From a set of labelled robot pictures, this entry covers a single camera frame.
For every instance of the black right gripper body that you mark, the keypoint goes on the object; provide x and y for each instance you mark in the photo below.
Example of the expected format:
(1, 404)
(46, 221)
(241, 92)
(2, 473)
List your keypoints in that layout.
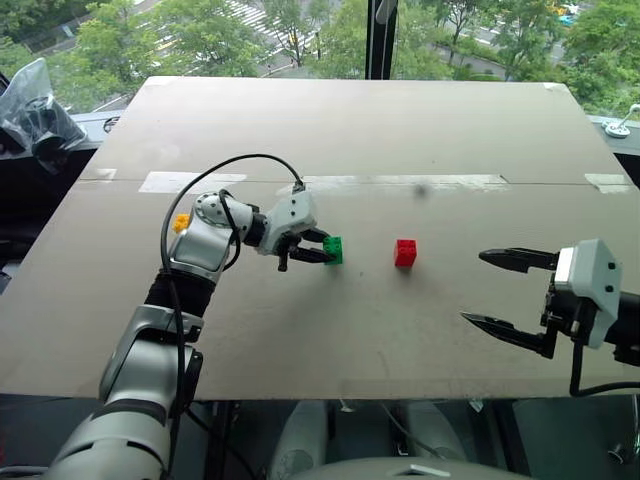
(565, 312)

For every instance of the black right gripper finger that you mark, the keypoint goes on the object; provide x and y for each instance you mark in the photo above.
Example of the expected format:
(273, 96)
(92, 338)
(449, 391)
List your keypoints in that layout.
(520, 336)
(520, 259)

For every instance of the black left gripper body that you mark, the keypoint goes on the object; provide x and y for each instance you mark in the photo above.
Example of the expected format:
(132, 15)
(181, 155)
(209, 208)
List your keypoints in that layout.
(286, 252)

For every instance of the green toy brick cube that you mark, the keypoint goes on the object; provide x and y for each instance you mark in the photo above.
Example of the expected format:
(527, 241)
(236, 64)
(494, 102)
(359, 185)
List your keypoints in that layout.
(334, 250)

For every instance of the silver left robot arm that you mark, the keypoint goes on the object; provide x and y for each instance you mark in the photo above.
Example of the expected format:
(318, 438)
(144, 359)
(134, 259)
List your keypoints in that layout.
(197, 250)

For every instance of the red toy brick cube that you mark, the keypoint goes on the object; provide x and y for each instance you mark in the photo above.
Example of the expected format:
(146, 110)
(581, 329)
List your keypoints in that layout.
(405, 253)

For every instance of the yellow toy brick cube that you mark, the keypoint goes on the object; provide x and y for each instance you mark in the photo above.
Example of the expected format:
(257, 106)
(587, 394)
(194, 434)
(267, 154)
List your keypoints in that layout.
(180, 223)

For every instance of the brown cardboard table cover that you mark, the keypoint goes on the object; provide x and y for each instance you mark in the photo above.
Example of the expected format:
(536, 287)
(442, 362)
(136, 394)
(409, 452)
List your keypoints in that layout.
(350, 130)

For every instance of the clear tape strip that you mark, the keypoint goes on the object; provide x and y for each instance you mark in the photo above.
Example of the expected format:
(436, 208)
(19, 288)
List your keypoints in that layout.
(607, 182)
(192, 182)

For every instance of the grey rounded robot leg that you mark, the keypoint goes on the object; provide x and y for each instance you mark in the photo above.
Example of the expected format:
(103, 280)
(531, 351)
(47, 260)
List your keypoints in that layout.
(300, 440)
(435, 430)

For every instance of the grey rounded robot torso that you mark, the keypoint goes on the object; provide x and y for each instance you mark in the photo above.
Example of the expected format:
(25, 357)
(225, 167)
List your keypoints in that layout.
(400, 471)

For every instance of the plastic-wrapped black device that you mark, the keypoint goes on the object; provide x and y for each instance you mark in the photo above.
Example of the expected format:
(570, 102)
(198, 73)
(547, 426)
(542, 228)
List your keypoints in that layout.
(42, 125)

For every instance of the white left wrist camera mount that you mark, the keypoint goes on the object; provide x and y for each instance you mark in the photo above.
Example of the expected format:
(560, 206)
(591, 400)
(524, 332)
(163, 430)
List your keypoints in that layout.
(292, 212)

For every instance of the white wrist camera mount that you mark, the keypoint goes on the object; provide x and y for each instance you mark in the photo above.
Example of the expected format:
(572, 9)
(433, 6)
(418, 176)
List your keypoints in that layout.
(292, 212)
(597, 275)

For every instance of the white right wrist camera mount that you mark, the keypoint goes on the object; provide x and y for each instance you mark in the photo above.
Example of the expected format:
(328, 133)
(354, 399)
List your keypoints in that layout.
(597, 275)

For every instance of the black window frame post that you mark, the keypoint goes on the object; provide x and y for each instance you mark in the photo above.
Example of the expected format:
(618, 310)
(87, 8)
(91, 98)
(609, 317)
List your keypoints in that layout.
(381, 40)

